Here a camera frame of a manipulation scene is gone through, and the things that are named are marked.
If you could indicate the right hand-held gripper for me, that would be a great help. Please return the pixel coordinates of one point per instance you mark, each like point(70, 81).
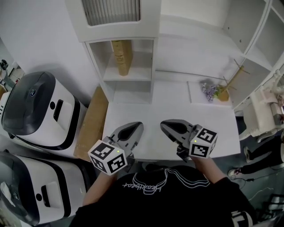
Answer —
point(203, 150)

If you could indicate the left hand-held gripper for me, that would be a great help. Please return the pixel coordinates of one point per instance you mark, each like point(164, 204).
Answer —
point(111, 164)

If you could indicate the tan box with gold crest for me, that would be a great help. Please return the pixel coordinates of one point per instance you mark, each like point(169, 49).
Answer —
point(122, 59)

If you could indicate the person's right forearm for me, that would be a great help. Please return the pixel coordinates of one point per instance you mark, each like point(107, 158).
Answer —
point(208, 170)

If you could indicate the person's left forearm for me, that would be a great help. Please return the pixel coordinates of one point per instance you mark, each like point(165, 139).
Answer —
point(97, 188)

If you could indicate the white shelving unit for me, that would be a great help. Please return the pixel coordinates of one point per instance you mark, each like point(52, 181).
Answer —
point(155, 106)

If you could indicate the brown cardboard board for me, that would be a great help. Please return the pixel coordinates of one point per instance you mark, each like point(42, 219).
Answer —
point(91, 124)

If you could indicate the purple flower bunch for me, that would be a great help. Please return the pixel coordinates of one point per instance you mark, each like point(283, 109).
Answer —
point(209, 91)

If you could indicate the wooden branch stand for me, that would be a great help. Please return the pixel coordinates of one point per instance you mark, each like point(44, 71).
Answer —
point(224, 95)

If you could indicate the white black service robot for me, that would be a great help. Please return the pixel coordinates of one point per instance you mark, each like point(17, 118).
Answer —
point(64, 106)
point(55, 184)

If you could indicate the person's black printed t-shirt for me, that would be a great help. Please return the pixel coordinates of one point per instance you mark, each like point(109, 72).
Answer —
point(155, 206)

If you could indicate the white ornate chair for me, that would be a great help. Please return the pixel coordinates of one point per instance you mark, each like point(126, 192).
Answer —
point(259, 115)

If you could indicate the white ribbed glass cabinet door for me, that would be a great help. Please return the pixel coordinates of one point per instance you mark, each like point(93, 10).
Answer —
point(111, 11)

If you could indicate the white open shelf unit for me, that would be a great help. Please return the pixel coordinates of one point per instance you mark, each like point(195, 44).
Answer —
point(255, 26)

